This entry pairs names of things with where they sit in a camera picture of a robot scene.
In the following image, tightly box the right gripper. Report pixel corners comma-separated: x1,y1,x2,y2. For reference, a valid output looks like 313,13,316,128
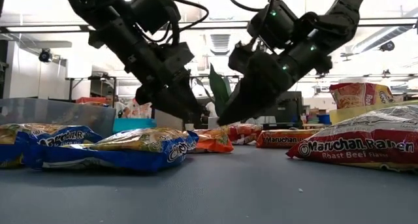
217,34,333,125

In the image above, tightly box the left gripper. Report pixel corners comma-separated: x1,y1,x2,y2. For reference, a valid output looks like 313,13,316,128
88,18,210,120

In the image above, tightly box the red roast beef noodle pack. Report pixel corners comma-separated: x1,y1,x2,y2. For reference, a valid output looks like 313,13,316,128
225,122,259,146
285,104,418,172
329,82,395,110

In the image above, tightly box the blue soy sauce noodle pack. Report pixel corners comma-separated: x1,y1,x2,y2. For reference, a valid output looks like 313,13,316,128
0,122,104,169
23,126,200,172

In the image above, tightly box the floral patterned board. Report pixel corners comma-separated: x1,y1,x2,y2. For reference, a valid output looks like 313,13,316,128
125,97,154,120

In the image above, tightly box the teal plastic bin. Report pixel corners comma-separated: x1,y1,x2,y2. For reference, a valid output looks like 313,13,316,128
112,117,157,134

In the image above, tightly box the black monitor back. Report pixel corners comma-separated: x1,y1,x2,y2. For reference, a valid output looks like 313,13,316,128
261,90,304,124

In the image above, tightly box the person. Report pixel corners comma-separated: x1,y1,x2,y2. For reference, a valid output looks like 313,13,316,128
103,94,131,119

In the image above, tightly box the yellow-green plastic bin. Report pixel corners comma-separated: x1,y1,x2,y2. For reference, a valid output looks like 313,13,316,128
329,99,418,125

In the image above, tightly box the blue-grey table mat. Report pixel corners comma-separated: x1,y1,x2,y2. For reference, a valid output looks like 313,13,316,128
0,142,418,224

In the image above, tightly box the grey translucent plastic bin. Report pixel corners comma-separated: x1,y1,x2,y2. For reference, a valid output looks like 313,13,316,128
0,97,117,138

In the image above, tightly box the black rig beam with lights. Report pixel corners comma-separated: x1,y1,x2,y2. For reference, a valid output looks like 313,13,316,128
0,17,418,34

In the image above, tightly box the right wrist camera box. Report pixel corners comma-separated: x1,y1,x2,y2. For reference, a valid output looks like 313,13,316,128
247,0,298,50

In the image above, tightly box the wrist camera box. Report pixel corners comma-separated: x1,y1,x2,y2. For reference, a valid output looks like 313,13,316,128
129,0,182,35
247,0,298,50

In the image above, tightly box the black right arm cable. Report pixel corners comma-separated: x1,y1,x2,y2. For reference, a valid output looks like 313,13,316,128
223,0,292,13

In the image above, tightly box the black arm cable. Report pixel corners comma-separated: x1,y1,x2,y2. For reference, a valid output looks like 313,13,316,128
138,0,210,45
223,0,292,13

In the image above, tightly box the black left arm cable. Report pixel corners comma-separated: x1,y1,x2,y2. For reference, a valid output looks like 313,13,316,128
138,0,210,45

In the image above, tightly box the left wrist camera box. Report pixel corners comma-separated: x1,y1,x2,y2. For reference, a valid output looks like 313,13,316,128
129,0,182,35

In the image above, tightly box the black overhead camera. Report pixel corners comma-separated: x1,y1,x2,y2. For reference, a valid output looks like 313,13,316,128
379,40,396,52
38,47,53,63

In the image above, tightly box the silver ceiling air duct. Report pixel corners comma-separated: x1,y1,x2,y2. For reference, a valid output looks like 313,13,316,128
351,25,413,54

